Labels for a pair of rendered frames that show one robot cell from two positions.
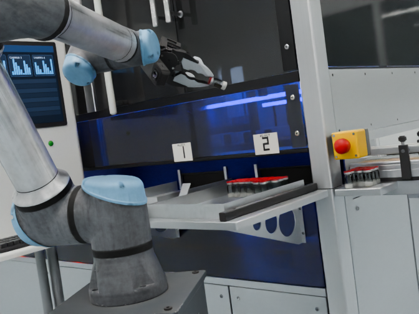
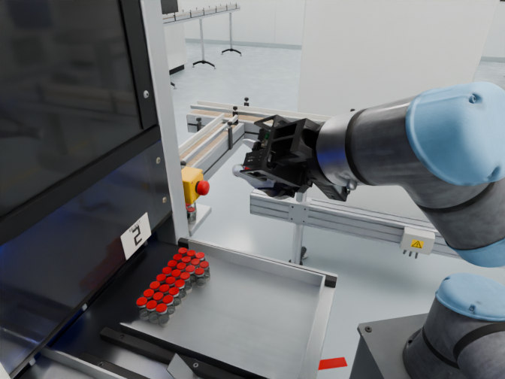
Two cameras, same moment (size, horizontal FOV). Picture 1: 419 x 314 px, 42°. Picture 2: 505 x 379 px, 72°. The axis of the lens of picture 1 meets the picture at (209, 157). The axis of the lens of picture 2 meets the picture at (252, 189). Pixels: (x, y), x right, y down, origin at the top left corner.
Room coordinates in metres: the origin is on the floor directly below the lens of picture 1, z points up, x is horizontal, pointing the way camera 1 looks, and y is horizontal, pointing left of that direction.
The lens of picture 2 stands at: (1.55, 0.43, 1.47)
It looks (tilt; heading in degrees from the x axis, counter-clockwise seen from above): 32 degrees down; 249
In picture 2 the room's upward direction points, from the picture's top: straight up
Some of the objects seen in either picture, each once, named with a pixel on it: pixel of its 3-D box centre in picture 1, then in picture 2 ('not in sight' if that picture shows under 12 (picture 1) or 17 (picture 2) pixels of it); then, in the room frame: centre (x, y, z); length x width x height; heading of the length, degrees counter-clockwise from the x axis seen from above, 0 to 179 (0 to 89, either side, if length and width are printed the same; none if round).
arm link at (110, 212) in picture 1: (113, 209); (470, 316); (1.05, 0.20, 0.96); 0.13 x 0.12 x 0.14; 71
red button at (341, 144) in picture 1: (342, 146); (201, 187); (1.40, -0.34, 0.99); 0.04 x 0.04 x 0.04; 49
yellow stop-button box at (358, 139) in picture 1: (350, 144); (186, 184); (1.43, -0.37, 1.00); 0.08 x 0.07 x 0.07; 139
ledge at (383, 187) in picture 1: (368, 187); (180, 216); (1.45, -0.41, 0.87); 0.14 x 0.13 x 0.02; 139
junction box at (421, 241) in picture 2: not in sight; (416, 241); (0.48, -0.38, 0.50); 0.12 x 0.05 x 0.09; 139
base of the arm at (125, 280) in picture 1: (125, 268); (449, 353); (1.04, 0.19, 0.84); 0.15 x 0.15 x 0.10
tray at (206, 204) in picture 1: (227, 198); (230, 303); (1.42, -0.03, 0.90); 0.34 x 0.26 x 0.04; 138
